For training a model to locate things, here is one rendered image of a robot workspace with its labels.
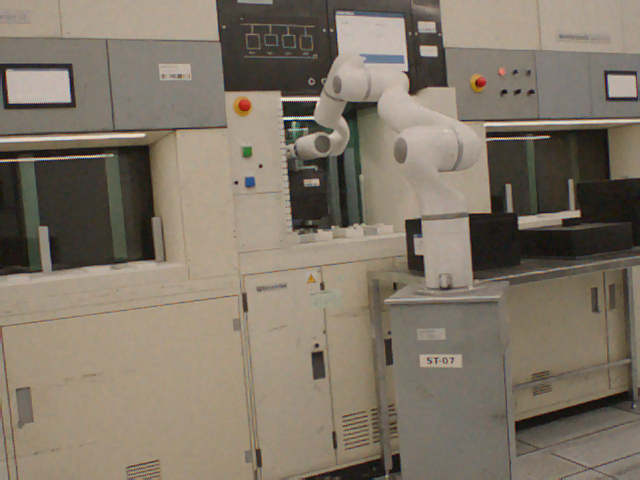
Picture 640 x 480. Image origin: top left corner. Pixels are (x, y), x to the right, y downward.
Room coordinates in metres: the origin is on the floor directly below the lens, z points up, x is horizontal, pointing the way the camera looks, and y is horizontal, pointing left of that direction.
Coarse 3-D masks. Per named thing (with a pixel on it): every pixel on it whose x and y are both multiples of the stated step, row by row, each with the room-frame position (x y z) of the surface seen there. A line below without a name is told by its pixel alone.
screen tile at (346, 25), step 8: (344, 24) 2.45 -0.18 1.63; (352, 24) 2.47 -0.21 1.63; (360, 24) 2.48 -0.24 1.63; (368, 24) 2.49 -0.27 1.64; (368, 32) 2.49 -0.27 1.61; (344, 40) 2.45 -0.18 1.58; (352, 40) 2.46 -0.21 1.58; (360, 40) 2.48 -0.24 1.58; (368, 40) 2.49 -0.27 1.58; (344, 48) 2.45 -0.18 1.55; (352, 48) 2.46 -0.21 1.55; (360, 48) 2.48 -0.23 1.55; (368, 48) 2.49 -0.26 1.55
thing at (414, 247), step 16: (416, 224) 2.27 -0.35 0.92; (480, 224) 2.15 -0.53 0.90; (496, 224) 2.17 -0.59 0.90; (512, 224) 2.19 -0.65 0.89; (416, 240) 2.28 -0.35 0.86; (480, 240) 2.15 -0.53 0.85; (496, 240) 2.16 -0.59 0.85; (512, 240) 2.18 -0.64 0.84; (416, 256) 2.29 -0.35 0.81; (480, 256) 2.14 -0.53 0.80; (496, 256) 2.16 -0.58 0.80; (512, 256) 2.18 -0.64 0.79
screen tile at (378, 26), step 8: (376, 24) 2.51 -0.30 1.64; (384, 24) 2.52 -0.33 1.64; (392, 24) 2.53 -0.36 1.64; (400, 24) 2.55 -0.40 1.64; (376, 32) 2.50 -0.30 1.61; (384, 32) 2.52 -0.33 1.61; (392, 32) 2.53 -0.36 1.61; (400, 32) 2.55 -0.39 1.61; (376, 40) 2.50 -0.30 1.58; (384, 40) 2.52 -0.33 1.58; (392, 40) 2.53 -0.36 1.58; (400, 40) 2.55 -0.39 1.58; (376, 48) 2.50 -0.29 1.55; (384, 48) 2.52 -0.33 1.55; (392, 48) 2.53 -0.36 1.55; (400, 48) 2.55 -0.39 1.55
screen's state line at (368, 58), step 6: (360, 54) 2.47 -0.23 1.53; (366, 54) 2.49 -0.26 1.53; (372, 54) 2.50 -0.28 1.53; (378, 54) 2.51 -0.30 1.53; (384, 54) 2.52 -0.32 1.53; (366, 60) 2.48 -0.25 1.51; (372, 60) 2.49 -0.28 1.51; (378, 60) 2.50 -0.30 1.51; (384, 60) 2.52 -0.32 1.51; (390, 60) 2.53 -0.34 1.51; (396, 60) 2.54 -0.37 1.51; (402, 60) 2.55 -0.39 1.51
